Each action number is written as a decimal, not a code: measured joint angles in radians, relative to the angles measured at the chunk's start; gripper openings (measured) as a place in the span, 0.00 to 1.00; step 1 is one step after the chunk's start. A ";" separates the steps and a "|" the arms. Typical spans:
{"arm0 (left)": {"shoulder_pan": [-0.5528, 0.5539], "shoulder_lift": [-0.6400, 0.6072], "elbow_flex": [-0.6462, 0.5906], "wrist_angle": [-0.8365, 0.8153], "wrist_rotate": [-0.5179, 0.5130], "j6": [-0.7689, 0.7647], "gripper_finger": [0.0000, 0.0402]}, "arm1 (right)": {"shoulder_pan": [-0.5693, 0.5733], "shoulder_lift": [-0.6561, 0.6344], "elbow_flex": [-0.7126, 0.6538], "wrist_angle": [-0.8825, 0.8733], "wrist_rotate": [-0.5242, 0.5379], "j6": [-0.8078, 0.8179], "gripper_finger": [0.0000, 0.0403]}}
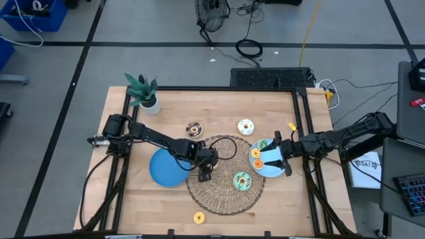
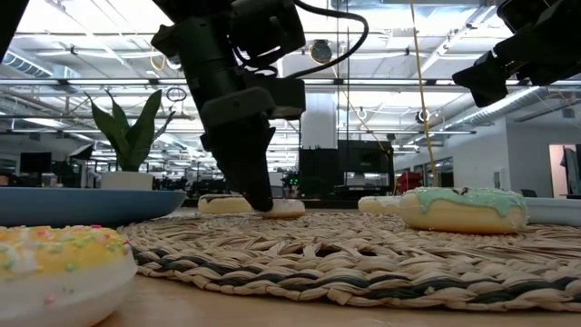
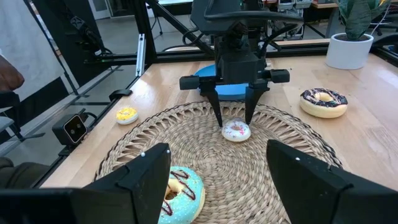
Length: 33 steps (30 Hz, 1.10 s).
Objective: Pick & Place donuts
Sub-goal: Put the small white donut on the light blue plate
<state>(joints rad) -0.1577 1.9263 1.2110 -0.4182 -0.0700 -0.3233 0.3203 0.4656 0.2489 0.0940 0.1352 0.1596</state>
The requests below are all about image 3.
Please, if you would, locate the white panel board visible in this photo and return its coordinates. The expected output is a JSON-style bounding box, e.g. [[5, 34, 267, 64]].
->
[[0, 0, 66, 103]]

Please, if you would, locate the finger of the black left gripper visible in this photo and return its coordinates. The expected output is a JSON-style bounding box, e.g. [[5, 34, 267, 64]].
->
[[200, 89, 224, 128], [244, 86, 270, 125]]

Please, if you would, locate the large teal chocolate-drizzled donut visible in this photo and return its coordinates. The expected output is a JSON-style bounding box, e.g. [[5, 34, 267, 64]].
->
[[157, 166, 206, 224]]

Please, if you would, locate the black table-level camera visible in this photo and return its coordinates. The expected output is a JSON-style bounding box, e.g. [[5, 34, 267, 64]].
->
[[52, 112, 89, 147]]

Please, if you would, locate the green plant in white pot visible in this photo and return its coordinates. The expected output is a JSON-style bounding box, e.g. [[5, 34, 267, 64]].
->
[[325, 0, 392, 70]]

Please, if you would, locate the round woven straw placemat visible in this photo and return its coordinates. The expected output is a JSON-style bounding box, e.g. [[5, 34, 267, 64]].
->
[[95, 101, 343, 224]]

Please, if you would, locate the large chocolate frosted donut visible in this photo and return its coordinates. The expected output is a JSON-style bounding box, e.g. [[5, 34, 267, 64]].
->
[[299, 88, 349, 119]]

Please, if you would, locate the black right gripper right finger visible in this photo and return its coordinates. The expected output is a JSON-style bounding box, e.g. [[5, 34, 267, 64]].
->
[[266, 139, 354, 224]]

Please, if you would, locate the small white pink-sprinkled donut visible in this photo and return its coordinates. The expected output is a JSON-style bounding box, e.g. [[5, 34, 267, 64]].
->
[[221, 119, 251, 143]]

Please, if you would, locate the black frame clip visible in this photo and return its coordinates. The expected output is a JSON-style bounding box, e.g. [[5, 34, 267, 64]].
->
[[108, 89, 134, 102]]

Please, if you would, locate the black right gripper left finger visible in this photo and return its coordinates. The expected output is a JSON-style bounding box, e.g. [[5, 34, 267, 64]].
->
[[83, 142, 172, 224]]

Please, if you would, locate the small yellow-orange frosted donut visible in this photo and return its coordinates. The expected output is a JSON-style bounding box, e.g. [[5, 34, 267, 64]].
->
[[116, 107, 139, 126]]

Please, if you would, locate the dark blue plate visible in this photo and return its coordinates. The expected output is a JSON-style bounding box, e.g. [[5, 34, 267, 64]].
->
[[193, 64, 249, 101]]

